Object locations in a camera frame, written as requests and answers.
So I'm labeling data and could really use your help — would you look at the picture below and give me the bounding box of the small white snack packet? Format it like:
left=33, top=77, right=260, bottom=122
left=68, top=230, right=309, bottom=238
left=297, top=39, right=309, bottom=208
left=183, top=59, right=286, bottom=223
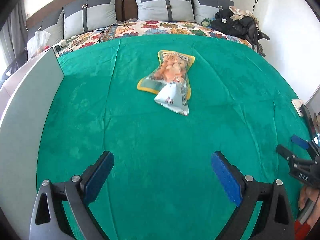
left=154, top=82, right=189, bottom=116

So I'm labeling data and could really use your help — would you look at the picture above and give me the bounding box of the peanut bag yellow border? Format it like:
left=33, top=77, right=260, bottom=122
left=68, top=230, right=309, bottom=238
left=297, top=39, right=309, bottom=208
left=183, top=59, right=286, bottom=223
left=137, top=50, right=195, bottom=100

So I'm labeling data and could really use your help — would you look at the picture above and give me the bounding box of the grey white board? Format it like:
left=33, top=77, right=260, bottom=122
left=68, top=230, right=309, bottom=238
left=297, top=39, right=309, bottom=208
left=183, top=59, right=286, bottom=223
left=1, top=49, right=64, bottom=239

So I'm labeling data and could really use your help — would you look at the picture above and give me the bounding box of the black clothes pile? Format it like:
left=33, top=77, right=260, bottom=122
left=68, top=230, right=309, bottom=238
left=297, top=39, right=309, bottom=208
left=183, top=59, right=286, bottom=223
left=209, top=6, right=270, bottom=57

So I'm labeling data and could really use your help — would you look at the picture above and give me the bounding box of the grey pillow right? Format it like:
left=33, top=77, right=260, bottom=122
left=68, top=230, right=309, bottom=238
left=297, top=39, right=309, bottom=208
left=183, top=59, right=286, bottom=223
left=193, top=0, right=234, bottom=24

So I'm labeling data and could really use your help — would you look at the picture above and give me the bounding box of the grey pillow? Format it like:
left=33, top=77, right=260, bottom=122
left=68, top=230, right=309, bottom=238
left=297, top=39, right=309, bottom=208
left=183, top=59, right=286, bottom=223
left=63, top=0, right=117, bottom=40
left=136, top=0, right=195, bottom=22
left=27, top=8, right=64, bottom=46
left=193, top=0, right=234, bottom=24

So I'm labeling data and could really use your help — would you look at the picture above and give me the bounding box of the white plastic bag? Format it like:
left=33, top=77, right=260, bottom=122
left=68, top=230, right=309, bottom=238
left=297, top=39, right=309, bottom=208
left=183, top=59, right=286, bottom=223
left=27, top=31, right=51, bottom=61

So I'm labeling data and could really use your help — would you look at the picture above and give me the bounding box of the grey curtain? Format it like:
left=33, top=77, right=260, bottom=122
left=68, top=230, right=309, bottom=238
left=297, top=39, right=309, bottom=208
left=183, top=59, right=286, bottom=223
left=1, top=0, right=28, bottom=77

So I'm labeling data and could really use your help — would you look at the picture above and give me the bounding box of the grey pillow middle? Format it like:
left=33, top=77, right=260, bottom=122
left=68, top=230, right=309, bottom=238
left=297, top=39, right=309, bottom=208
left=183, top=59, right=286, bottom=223
left=136, top=0, right=195, bottom=22

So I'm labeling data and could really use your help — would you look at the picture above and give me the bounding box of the floral bed sheet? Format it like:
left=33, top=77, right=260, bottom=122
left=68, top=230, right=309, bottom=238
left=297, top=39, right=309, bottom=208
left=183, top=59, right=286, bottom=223
left=56, top=20, right=252, bottom=57

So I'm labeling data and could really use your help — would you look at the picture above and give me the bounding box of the grey pillow far left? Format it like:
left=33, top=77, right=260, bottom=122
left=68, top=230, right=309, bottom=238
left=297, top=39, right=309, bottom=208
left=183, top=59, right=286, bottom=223
left=27, top=8, right=64, bottom=46

